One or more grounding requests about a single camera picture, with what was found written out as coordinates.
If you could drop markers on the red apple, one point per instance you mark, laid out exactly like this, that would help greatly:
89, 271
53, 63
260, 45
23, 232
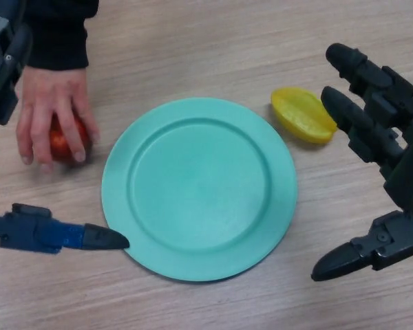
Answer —
60, 146

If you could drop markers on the bare person hand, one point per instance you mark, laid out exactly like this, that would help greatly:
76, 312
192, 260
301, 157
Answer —
51, 96

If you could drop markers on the yellow starfruit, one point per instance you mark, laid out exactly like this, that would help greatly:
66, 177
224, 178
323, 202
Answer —
303, 115

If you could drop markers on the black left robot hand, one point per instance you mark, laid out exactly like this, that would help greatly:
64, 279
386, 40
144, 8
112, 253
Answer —
0, 89

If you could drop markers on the green round plate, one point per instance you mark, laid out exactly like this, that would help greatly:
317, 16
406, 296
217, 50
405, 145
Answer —
199, 192

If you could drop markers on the black sleeved person forearm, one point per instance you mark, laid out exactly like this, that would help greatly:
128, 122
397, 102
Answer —
58, 34

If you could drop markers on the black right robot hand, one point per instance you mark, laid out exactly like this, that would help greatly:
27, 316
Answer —
402, 123

